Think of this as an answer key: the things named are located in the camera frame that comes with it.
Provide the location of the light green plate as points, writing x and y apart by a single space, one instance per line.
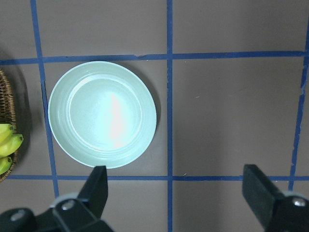
102 114

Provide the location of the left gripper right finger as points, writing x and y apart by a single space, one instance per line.
276 210

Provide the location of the yellow banana bunch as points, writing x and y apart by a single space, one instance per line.
9 144

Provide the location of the brown wicker basket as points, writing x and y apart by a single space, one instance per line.
7 115

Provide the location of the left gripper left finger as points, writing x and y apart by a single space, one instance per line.
81 213

